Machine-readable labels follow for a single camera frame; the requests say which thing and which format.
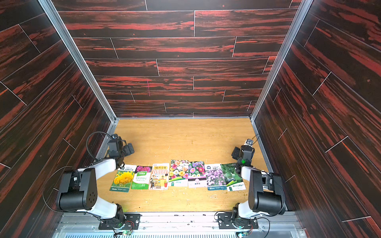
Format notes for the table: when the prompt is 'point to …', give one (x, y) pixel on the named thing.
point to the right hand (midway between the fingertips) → (245, 150)
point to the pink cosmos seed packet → (216, 179)
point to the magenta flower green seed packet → (141, 180)
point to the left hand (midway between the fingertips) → (125, 146)
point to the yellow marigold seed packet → (124, 178)
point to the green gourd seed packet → (234, 181)
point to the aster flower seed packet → (197, 174)
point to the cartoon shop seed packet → (159, 176)
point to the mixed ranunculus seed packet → (179, 176)
